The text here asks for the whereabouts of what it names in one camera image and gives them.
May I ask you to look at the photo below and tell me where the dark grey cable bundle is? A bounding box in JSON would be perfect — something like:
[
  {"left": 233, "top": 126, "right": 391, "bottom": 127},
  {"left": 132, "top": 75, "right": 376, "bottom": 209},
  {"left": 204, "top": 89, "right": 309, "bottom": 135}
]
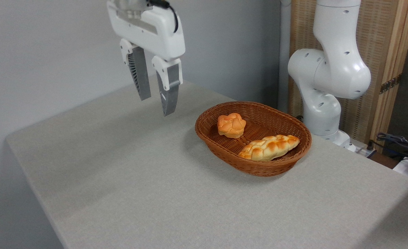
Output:
[{"left": 368, "top": 133, "right": 408, "bottom": 163}]

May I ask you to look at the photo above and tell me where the grey tablecloth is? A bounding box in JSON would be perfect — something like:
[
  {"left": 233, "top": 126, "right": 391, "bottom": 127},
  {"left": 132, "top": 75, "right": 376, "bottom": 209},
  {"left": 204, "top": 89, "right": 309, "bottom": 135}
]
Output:
[{"left": 6, "top": 80, "right": 408, "bottom": 249}]

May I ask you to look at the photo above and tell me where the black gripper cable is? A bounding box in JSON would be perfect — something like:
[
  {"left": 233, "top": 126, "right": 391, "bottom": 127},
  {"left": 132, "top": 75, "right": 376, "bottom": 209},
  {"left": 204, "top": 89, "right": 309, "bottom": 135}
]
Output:
[{"left": 148, "top": 0, "right": 179, "bottom": 34}]

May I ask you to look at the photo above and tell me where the black screen hinge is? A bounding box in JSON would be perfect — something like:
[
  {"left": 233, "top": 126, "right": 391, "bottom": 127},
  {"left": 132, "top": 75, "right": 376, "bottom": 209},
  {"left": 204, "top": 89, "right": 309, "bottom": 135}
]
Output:
[{"left": 380, "top": 74, "right": 402, "bottom": 94}]

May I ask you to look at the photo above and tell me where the brown wicker oval basket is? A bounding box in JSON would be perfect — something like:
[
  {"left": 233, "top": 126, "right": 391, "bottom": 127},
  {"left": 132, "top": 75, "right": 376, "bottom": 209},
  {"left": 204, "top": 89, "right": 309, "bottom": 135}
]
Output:
[{"left": 195, "top": 101, "right": 312, "bottom": 177}]

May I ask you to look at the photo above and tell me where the long braided bread loaf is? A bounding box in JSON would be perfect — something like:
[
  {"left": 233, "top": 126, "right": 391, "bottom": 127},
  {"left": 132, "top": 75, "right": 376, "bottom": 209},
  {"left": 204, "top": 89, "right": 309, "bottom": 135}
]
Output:
[{"left": 238, "top": 135, "right": 300, "bottom": 162}]

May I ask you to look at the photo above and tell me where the white power strip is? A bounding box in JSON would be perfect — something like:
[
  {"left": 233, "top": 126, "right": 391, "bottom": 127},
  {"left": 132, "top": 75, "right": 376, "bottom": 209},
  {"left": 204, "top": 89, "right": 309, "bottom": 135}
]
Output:
[{"left": 350, "top": 140, "right": 378, "bottom": 158}]

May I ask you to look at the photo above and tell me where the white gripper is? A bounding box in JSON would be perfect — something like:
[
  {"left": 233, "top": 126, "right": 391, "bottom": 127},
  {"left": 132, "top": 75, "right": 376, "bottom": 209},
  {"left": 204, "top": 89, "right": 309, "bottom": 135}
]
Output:
[{"left": 107, "top": 0, "right": 186, "bottom": 117}]

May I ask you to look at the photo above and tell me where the round orange bread bun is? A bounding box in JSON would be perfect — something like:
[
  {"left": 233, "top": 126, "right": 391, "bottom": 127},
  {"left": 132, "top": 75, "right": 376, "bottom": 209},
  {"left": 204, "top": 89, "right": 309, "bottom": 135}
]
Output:
[{"left": 217, "top": 113, "right": 246, "bottom": 139}]

